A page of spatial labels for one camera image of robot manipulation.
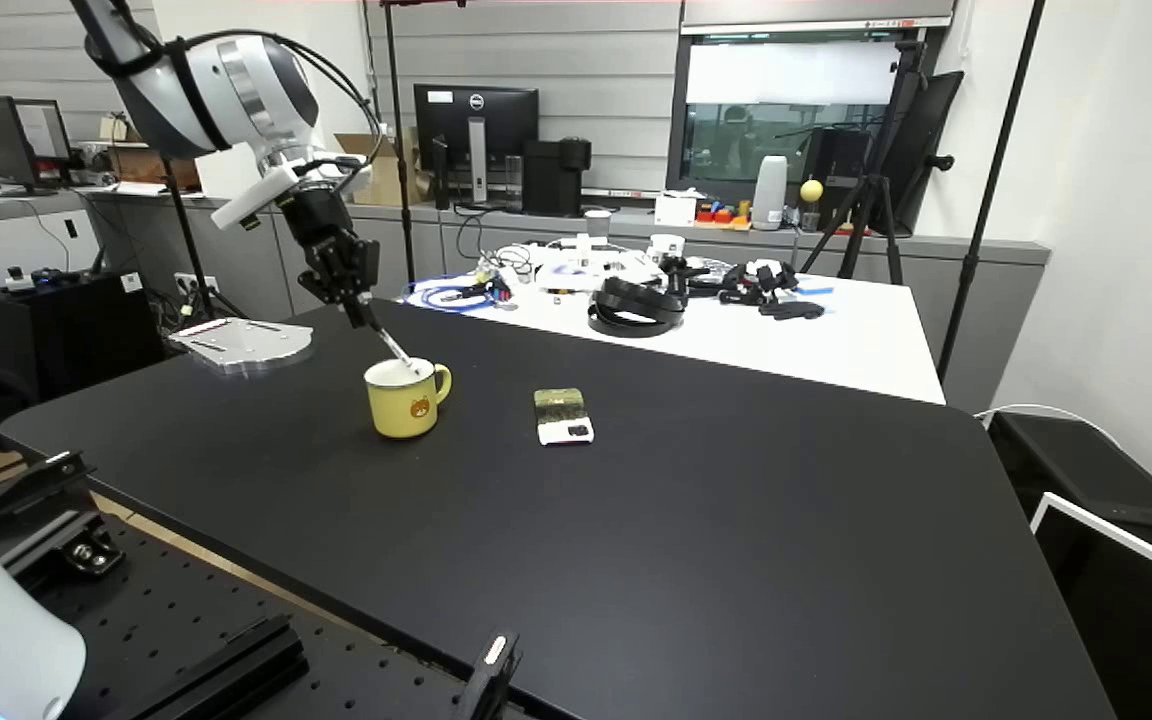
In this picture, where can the small brown box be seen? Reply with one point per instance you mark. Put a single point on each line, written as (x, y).
(138, 165)

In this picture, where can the olive green sponge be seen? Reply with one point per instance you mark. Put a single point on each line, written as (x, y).
(558, 399)

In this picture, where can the black computer monitor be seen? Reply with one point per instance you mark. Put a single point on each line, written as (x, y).
(481, 127)

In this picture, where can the black bolt bracket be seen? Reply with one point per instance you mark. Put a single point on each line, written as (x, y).
(94, 554)

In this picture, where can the glass window panel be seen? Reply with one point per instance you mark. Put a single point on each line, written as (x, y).
(761, 106)

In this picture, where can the small white container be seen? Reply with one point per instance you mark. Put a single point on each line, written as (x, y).
(676, 208)

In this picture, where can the black tripod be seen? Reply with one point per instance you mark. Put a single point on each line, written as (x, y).
(878, 187)

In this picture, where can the white table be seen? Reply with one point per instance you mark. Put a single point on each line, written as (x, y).
(859, 342)

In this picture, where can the black desktop computer box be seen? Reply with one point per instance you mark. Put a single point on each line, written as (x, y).
(558, 173)

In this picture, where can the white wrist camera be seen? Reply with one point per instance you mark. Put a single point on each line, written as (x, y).
(257, 201)

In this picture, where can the black vertical stand pole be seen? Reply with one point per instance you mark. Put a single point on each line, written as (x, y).
(396, 161)

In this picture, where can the black table clamp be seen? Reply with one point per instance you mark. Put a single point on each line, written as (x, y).
(31, 515)
(487, 682)

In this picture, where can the white plastic device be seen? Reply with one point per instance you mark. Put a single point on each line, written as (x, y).
(562, 264)

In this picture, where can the black mounting rail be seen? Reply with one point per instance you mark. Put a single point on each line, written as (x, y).
(222, 672)

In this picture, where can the small red box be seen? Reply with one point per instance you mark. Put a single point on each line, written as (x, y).
(725, 214)

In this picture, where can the black headphones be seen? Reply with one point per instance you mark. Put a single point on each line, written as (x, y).
(761, 286)

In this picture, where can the black storage bin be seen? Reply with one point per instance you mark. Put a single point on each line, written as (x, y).
(1096, 486)

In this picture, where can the white plate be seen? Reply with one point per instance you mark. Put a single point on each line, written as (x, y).
(251, 342)

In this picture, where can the yellow ceramic mug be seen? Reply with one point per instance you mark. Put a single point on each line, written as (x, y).
(400, 411)

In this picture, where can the white framed black board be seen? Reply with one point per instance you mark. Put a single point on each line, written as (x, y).
(1136, 624)

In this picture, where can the black display panel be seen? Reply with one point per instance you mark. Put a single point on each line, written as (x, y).
(930, 134)

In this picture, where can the small white card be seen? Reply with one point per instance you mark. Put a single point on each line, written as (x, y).
(567, 428)

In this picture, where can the yellow ball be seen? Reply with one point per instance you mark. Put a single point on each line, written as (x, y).
(808, 189)

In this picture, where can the black low cabinet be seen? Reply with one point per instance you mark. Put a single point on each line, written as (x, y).
(81, 342)

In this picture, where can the black camera stand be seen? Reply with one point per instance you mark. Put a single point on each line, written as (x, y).
(193, 262)

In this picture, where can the small dark monitor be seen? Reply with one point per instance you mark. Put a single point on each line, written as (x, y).
(3, 141)

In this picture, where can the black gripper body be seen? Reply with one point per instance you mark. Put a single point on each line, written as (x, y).
(334, 254)

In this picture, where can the white bottle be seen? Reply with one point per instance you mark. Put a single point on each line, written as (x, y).
(771, 189)

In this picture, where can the thin black stand pole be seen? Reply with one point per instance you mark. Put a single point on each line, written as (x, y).
(991, 201)

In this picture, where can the black VR headset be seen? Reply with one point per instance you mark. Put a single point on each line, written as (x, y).
(639, 309)

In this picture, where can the closed cardboard box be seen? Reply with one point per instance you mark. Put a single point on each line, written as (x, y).
(384, 187)

